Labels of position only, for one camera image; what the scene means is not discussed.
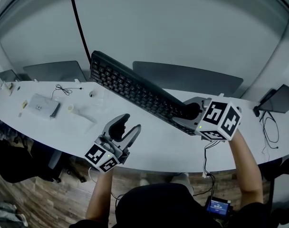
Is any black flat monitor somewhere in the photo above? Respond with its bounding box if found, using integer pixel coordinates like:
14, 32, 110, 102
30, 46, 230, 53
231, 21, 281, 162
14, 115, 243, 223
257, 84, 289, 114

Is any thin black coiled cable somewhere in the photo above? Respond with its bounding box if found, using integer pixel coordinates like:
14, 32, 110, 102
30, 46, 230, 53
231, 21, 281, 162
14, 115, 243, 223
51, 84, 83, 99

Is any person's black shirt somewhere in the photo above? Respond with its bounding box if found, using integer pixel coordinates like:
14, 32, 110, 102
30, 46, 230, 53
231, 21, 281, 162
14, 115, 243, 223
75, 183, 271, 228

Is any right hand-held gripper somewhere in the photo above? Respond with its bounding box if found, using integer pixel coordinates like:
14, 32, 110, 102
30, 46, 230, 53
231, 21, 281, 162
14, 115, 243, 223
172, 96, 242, 142

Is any small blue screen device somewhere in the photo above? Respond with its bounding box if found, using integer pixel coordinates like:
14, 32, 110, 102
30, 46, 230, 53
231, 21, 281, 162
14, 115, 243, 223
206, 197, 232, 220

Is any thick black hanging cable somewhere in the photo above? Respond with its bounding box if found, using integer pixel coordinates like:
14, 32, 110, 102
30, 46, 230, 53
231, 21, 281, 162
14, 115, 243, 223
67, 0, 92, 65

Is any clear plastic cup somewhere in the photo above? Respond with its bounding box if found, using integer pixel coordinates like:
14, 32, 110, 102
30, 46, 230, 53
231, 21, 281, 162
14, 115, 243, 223
90, 89, 105, 107

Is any person's right forearm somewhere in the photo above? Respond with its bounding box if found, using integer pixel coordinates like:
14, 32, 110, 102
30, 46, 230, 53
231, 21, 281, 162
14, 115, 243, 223
227, 128, 264, 205

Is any medium grey desk divider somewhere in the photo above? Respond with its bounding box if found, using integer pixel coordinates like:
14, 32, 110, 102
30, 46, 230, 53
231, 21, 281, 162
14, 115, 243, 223
23, 60, 87, 82

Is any black keyboard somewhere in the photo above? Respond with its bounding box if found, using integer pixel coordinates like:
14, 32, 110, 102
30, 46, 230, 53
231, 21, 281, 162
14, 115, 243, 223
89, 50, 203, 135

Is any thin gripper cable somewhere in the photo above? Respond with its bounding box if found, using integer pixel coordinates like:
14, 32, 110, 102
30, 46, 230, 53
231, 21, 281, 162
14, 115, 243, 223
88, 167, 124, 209
202, 140, 218, 199

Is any person's pale trouser leg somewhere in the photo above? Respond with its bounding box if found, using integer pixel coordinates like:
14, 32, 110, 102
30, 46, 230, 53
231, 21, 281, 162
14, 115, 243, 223
170, 172, 195, 196

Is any small grey desk divider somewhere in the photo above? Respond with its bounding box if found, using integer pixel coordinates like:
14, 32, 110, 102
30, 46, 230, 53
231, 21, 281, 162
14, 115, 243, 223
0, 69, 32, 82

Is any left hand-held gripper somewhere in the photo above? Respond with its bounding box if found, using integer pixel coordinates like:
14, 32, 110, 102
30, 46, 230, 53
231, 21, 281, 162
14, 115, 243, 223
84, 114, 142, 173

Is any crumpled plastic sheet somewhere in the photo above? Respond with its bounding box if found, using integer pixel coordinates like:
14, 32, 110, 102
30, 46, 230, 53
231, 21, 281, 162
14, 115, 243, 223
0, 114, 35, 149

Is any long black adapter cable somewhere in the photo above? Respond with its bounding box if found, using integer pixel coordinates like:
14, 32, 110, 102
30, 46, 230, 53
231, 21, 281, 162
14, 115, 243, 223
260, 110, 279, 156

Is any black office chair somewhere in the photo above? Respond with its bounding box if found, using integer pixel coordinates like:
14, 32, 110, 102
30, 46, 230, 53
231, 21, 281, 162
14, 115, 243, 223
260, 158, 289, 182
0, 139, 86, 184

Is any small white tan holder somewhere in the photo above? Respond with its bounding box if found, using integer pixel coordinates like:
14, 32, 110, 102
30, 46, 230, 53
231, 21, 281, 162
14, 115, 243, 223
0, 82, 14, 96

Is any person's left forearm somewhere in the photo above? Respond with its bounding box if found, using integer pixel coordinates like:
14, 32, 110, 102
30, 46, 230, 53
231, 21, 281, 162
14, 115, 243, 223
85, 169, 114, 223

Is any white flat box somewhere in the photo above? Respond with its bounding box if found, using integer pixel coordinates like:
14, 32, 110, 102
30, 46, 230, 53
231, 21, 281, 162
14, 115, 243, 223
24, 93, 61, 120

